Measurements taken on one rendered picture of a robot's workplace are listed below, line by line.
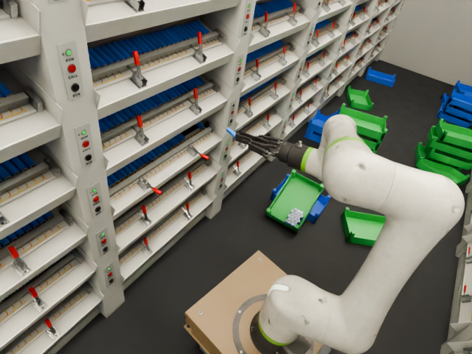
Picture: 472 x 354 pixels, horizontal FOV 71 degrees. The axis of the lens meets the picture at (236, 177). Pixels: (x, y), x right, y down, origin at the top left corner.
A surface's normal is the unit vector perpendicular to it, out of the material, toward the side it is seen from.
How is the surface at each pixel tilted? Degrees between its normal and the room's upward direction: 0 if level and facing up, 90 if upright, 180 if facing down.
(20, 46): 111
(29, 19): 90
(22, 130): 21
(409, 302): 0
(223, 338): 2
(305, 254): 0
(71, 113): 90
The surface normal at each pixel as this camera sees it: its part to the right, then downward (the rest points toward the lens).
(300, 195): -0.13, -0.44
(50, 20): 0.82, 0.46
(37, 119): 0.43, -0.53
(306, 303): 0.14, -0.60
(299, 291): 0.18, -0.75
